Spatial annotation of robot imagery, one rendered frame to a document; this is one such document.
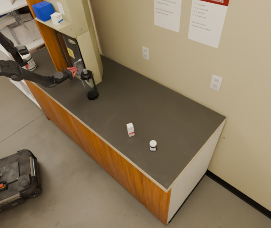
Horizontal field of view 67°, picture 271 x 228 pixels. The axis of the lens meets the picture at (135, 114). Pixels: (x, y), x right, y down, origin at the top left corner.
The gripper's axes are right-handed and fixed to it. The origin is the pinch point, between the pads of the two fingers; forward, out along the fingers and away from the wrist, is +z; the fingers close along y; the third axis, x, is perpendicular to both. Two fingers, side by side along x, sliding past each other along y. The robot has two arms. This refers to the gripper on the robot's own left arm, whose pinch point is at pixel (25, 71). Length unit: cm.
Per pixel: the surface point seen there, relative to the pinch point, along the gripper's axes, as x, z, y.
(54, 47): -8.7, -11.2, 29.2
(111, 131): -95, 17, 11
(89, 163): -45, 110, 0
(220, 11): -127, -50, 76
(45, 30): -8.8, -27.8, 27.2
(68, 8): -46, -49, 33
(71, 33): -46, -34, 30
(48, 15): -27, -43, 27
